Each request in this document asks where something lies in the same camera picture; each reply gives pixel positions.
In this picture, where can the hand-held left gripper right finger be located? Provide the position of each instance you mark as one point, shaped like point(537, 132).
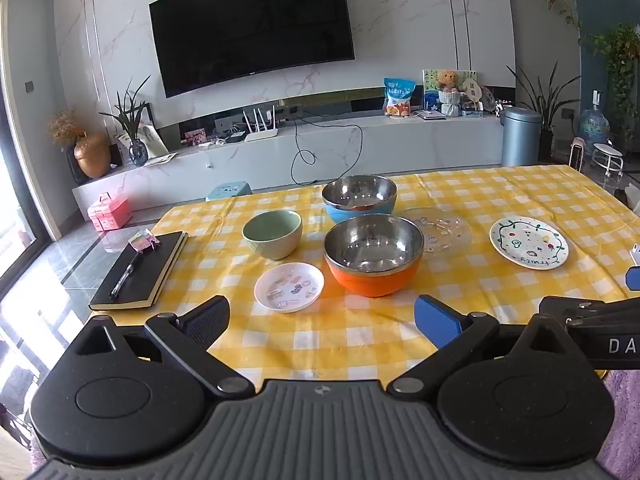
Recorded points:
point(437, 320)

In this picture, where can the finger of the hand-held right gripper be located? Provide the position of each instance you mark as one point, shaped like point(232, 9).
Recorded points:
point(634, 278)
point(600, 312)

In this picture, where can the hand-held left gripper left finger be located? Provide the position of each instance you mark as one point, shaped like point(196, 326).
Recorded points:
point(207, 322)

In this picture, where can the clear glass sticker plate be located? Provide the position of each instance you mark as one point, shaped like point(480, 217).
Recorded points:
point(445, 232)

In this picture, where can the orange steel bowl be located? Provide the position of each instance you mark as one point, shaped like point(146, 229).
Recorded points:
point(372, 250)

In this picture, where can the green ceramic bowl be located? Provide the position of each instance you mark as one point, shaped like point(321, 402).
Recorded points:
point(272, 232)

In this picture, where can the blue steel bowl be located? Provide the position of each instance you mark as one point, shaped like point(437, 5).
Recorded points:
point(357, 195)

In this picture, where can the black notebook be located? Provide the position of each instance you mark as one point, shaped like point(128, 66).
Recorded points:
point(150, 275)

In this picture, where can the yellow checked tablecloth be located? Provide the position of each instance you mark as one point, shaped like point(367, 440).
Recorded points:
point(350, 325)

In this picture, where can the small white sticker plate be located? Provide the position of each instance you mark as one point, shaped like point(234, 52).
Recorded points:
point(289, 287)

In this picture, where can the black pen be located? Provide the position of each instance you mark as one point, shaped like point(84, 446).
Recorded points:
point(125, 276)

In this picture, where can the white painted plate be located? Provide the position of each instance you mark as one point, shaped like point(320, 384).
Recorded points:
point(529, 242)

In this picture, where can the pink patterned clip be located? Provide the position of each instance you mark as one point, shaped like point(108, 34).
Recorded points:
point(144, 241)

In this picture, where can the white round stool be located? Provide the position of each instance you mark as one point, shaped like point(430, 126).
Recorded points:
point(606, 152)

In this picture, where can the teal plastic stool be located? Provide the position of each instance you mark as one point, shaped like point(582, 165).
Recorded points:
point(227, 192)

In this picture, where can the pink storage box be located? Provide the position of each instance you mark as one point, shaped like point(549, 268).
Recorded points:
point(107, 212)

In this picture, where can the blue water bottle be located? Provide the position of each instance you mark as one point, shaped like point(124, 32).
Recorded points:
point(594, 129)

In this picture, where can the paper sheet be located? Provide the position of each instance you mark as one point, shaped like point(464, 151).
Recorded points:
point(160, 160)

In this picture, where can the white marble television console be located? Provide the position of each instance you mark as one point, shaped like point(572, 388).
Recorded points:
point(400, 150)

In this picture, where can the grey metal trash can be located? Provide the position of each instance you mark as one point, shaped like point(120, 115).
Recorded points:
point(520, 137)

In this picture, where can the blue glass vase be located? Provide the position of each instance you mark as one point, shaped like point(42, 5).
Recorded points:
point(138, 152)

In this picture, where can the pink photo card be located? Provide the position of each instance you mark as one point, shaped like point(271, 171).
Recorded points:
point(196, 137)

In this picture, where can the white drawing card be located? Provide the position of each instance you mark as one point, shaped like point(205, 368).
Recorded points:
point(156, 140)

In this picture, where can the potted long-leaf plant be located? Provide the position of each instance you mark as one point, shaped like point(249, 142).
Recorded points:
point(545, 105)

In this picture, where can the white router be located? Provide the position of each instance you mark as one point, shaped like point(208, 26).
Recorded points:
point(261, 134)

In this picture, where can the gold round vase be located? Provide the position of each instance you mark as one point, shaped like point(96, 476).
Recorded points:
point(92, 156)

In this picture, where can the flat white tablet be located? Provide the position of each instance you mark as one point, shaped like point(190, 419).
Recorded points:
point(431, 115)

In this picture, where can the tall green climbing plant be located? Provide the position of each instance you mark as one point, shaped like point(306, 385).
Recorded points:
point(622, 65)

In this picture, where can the green leafy plant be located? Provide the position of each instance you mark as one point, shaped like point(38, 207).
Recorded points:
point(129, 115)

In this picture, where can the blue snack bag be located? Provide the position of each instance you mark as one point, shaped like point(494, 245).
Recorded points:
point(399, 97)

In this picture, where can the round paper fan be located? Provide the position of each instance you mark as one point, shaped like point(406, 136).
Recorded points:
point(471, 91)

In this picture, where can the green drawing picture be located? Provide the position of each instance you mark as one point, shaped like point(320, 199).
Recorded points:
point(431, 80)

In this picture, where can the brown teddy bear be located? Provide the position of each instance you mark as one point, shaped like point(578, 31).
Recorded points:
point(447, 80)

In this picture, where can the dried flower bunch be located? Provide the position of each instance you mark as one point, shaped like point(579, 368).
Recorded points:
point(65, 125)

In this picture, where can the black flat television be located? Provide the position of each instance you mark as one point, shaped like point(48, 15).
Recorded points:
point(250, 20)

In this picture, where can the wall outlet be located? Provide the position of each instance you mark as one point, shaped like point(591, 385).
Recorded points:
point(567, 114)

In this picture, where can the wall switch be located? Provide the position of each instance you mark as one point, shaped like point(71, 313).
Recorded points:
point(29, 86)

